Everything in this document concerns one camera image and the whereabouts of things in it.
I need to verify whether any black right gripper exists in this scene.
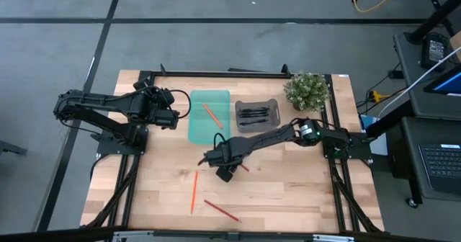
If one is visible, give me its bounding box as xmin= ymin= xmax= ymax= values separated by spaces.
xmin=197 ymin=143 xmax=250 ymax=169

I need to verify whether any orange pencil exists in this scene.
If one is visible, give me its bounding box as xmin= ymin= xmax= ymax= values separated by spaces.
xmin=201 ymin=103 xmax=224 ymax=130
xmin=189 ymin=169 xmax=199 ymax=215

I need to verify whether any teal translucent plastic bin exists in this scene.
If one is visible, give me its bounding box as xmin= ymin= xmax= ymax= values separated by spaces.
xmin=187 ymin=89 xmax=232 ymax=145

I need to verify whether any grey translucent plastic bin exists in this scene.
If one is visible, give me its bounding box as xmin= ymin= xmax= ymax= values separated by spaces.
xmin=234 ymin=98 xmax=282 ymax=134

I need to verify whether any silver aluminium crossbar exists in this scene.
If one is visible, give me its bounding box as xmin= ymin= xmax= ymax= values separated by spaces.
xmin=112 ymin=230 xmax=356 ymax=242

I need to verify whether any small potted green plant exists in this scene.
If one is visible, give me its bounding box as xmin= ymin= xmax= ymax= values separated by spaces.
xmin=282 ymin=71 xmax=331 ymax=112

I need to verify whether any grey furniture leg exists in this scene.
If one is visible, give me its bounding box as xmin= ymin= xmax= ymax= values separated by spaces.
xmin=0 ymin=140 xmax=29 ymax=156

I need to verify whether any white box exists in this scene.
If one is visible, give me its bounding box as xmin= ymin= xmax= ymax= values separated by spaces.
xmin=359 ymin=114 xmax=388 ymax=157

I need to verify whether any yellow plug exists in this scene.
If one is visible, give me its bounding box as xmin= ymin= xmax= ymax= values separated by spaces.
xmin=367 ymin=90 xmax=392 ymax=104

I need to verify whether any dark grey desk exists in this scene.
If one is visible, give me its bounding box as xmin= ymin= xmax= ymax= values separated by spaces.
xmin=390 ymin=116 xmax=461 ymax=209

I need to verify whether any black laptop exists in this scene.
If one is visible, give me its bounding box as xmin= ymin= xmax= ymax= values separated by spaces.
xmin=417 ymin=143 xmax=461 ymax=196

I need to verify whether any monitor with blue screen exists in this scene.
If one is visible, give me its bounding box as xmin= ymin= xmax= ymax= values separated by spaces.
xmin=423 ymin=64 xmax=461 ymax=97

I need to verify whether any black stand leg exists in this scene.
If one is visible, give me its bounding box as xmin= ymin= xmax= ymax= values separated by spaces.
xmin=403 ymin=0 xmax=461 ymax=45

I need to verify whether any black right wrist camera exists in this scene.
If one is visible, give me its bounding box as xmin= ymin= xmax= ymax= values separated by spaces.
xmin=215 ymin=165 xmax=234 ymax=183

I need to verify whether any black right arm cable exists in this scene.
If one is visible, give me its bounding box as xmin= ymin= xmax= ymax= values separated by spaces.
xmin=213 ymin=132 xmax=228 ymax=150

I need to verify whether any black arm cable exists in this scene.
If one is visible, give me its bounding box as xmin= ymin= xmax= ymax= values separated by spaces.
xmin=168 ymin=88 xmax=192 ymax=120
xmin=213 ymin=132 xmax=228 ymax=150

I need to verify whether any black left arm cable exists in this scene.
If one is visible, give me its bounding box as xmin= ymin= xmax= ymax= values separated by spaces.
xmin=168 ymin=88 xmax=192 ymax=120

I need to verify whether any black aluminium table frame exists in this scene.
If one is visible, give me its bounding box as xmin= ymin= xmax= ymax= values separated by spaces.
xmin=81 ymin=63 xmax=385 ymax=236

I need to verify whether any white cable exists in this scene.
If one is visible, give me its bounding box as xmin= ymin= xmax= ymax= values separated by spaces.
xmin=377 ymin=46 xmax=461 ymax=120

